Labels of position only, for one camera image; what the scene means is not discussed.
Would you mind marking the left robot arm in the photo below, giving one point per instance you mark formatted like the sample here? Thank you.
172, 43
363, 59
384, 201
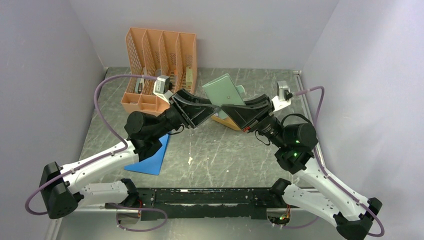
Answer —
65, 188

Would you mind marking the aluminium table edge rail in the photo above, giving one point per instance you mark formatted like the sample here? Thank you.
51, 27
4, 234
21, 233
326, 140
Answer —
303, 96

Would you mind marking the aluminium front frame rail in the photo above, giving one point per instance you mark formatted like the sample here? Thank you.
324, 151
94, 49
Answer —
276, 216

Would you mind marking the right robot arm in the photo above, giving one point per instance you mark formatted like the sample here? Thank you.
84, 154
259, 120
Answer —
351, 213

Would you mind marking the white grey utility knife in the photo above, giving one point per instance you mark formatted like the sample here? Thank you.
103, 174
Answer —
139, 85

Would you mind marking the yellow oval tray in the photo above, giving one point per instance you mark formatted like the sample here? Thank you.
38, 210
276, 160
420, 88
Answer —
228, 122

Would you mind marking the orange plastic file organizer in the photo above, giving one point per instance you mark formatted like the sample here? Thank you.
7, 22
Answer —
154, 52

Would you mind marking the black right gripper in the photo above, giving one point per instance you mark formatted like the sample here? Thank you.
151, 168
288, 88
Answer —
245, 116

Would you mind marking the pale green eraser block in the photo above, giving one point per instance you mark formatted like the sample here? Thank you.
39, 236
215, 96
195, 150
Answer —
189, 77

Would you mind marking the blue notebook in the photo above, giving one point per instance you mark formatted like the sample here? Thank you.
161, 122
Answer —
153, 164

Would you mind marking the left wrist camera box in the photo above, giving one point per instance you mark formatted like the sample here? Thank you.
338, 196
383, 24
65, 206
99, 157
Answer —
162, 87

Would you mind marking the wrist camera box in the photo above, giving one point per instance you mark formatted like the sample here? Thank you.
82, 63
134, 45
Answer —
162, 87
283, 96

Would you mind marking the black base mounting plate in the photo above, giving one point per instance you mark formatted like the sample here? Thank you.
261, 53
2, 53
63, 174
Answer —
193, 203

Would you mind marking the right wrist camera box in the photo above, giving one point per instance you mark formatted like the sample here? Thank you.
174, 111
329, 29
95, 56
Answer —
283, 96

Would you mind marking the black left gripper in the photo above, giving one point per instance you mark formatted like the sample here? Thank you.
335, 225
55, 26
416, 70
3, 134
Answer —
193, 110

